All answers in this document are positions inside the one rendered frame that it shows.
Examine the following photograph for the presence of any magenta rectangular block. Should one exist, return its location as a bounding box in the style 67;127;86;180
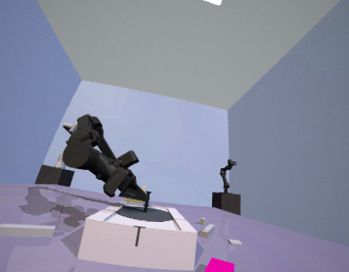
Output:
205;258;234;272

